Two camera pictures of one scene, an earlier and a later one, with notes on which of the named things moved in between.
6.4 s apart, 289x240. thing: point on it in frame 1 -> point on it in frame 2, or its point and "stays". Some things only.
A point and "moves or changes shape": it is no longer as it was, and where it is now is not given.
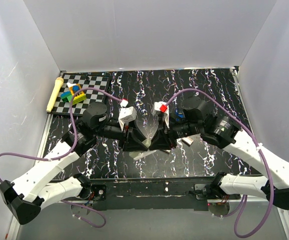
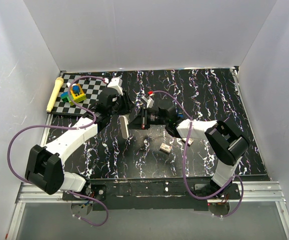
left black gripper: [133, 140] -> [127, 105]
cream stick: [139, 155] moves or changes shape
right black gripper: [163, 139] -> [140, 122]
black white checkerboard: [98, 80] stays
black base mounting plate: [152, 194] stays
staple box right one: [187, 140] stays
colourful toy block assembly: [79, 97] stays
